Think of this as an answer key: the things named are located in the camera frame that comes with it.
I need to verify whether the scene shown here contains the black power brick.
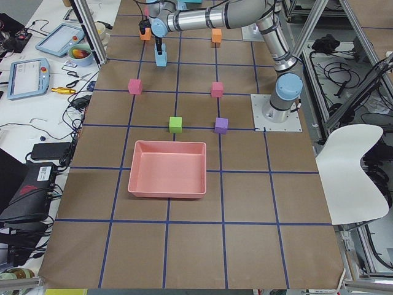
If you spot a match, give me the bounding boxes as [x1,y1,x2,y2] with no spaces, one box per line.
[30,142,71,160]

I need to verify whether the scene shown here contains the black electronics box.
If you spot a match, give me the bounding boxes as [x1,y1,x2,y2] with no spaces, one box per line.
[1,162,57,224]

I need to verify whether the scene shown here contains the aluminium frame post left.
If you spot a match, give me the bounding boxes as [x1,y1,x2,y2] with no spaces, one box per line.
[70,0,107,67]

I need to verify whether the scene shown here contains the teach pendant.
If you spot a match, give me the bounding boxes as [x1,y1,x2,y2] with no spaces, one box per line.
[35,23,85,57]
[7,58,50,100]

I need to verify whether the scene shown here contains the light blue foam block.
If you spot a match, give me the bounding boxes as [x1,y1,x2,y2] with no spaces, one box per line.
[154,43,167,61]
[155,54,167,67]

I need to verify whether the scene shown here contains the white chair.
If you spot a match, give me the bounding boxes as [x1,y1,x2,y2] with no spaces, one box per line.
[316,124,389,225]

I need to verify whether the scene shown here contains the purple foam block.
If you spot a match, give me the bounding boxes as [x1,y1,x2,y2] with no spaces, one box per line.
[214,117,228,134]

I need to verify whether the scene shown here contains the pink foam block right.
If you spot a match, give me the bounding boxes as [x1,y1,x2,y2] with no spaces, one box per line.
[211,82,224,98]

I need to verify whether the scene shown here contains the pink plastic tray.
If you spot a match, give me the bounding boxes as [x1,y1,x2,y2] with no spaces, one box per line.
[128,140,207,199]

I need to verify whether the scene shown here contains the teach pendant lower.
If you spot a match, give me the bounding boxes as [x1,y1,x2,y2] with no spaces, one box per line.
[7,58,50,100]

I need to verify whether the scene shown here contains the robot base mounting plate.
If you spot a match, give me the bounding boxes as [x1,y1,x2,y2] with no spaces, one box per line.
[251,94,302,132]

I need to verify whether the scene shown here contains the orange foam block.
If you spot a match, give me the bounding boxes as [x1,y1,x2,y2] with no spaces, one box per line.
[211,28,222,44]
[139,28,152,41]

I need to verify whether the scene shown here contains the white cup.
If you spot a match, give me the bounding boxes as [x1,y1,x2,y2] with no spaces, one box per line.
[95,22,106,41]

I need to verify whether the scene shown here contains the teach pendant upper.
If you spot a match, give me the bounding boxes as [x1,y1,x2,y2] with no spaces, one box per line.
[35,23,85,57]

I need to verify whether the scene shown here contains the pink foam block left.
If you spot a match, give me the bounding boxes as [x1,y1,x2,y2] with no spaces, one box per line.
[128,79,142,95]

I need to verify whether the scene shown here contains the yellow-green foam block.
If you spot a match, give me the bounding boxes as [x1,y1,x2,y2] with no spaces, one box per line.
[168,116,182,133]

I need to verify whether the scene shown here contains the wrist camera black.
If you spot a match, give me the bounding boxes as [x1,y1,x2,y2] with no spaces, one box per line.
[139,18,151,35]

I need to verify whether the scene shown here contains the aluminium frame right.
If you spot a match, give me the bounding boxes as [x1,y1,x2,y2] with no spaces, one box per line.
[294,1,392,138]

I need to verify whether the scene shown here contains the brass cylinder tool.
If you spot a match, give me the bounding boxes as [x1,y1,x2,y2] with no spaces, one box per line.
[51,87,76,95]

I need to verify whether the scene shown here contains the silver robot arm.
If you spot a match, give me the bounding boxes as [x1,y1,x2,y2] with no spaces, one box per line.
[145,1,302,77]

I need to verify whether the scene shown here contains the bowl with fruit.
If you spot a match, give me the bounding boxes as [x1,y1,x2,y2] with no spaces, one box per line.
[68,44,94,67]

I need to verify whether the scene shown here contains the pink foam block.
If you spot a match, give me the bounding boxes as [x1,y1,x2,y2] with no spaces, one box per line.
[211,82,224,98]
[128,79,142,95]

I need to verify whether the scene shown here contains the black scissors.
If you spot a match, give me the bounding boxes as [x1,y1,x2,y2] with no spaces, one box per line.
[66,71,90,89]

